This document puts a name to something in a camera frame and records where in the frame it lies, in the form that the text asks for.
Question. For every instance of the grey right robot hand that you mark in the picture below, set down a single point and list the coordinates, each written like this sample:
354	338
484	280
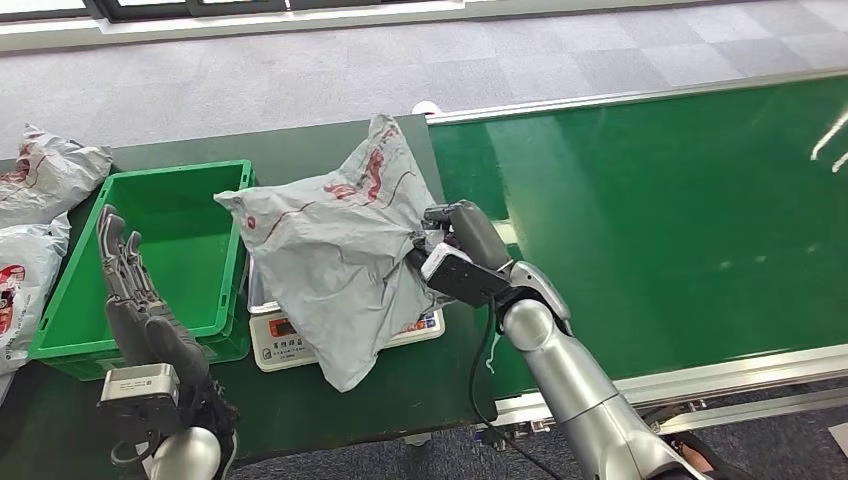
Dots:
484	235

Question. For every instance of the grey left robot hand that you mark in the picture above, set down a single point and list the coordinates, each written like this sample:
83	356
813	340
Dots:
149	331

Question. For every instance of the grey poly mailer package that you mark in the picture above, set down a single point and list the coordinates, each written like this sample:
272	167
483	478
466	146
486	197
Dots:
338	265
46	175
23	291

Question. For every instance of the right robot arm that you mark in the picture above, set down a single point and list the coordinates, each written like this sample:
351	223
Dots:
570	384

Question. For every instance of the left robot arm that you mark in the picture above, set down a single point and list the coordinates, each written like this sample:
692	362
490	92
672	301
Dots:
185	457

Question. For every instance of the green plastic basket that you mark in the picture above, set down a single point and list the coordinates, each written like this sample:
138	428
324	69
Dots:
166	252

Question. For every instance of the white digital weighing scale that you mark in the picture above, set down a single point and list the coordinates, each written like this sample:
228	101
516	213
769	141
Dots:
281	344

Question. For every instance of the white round end cap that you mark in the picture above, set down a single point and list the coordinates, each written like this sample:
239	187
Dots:
426	107

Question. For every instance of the green conveyor belt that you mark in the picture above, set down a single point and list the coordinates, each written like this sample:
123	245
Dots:
662	218

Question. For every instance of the white paper sheet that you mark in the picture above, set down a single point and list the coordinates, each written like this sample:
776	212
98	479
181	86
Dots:
840	438

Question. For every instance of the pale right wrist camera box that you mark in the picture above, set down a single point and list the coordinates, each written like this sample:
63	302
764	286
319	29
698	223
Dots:
464	275

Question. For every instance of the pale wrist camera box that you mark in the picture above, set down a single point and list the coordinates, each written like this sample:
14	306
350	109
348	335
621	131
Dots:
464	275
139	384

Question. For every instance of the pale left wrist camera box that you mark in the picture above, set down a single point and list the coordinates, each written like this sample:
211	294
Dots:
139	384

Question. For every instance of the aluminium conveyor frame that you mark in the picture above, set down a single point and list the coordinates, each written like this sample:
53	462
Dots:
729	374

